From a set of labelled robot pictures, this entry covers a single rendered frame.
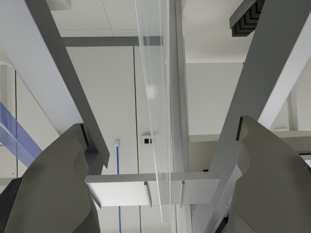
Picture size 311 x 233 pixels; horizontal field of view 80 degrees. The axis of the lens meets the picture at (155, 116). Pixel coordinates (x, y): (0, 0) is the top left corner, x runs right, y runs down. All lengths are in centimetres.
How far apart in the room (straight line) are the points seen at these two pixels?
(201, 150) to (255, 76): 49
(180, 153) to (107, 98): 156
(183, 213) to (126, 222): 165
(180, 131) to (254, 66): 35
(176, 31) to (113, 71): 152
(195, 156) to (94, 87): 157
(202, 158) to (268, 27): 53
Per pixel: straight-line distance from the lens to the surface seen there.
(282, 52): 20
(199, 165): 69
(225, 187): 33
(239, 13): 62
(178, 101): 54
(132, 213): 218
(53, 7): 22
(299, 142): 87
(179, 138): 54
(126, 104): 199
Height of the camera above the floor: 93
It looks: 2 degrees down
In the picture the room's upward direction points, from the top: 178 degrees clockwise
